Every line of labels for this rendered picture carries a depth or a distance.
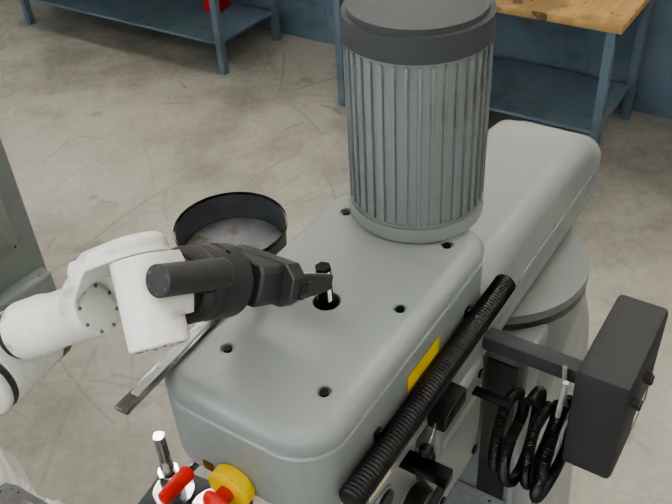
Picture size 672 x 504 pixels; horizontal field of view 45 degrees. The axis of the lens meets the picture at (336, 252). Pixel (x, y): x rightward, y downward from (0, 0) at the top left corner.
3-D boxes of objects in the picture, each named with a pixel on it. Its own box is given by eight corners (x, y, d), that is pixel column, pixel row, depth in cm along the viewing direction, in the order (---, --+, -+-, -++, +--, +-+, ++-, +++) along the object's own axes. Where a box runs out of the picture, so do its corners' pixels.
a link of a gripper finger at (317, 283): (325, 292, 106) (295, 297, 101) (329, 269, 105) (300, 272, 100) (335, 296, 105) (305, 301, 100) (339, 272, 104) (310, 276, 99)
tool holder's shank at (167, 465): (177, 464, 173) (168, 429, 166) (173, 476, 171) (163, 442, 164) (162, 463, 173) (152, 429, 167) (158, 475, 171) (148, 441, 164)
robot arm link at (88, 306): (196, 309, 88) (111, 335, 95) (177, 228, 88) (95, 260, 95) (153, 316, 82) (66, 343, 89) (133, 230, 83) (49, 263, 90)
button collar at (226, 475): (248, 517, 102) (242, 487, 98) (211, 496, 105) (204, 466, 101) (258, 505, 103) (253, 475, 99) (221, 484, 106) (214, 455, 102)
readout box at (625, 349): (615, 485, 128) (639, 394, 115) (559, 461, 132) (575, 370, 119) (652, 400, 140) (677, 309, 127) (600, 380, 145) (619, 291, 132)
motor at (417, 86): (445, 261, 114) (453, 44, 94) (325, 220, 123) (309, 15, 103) (504, 189, 127) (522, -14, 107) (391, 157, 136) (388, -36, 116)
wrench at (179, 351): (133, 419, 94) (132, 414, 94) (108, 407, 96) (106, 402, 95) (253, 294, 110) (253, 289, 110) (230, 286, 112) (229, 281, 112)
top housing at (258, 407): (325, 541, 99) (316, 458, 89) (163, 452, 110) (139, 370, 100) (488, 311, 129) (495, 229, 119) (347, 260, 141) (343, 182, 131)
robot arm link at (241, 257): (224, 297, 107) (156, 308, 98) (236, 226, 106) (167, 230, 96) (299, 327, 101) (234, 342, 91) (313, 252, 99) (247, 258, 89)
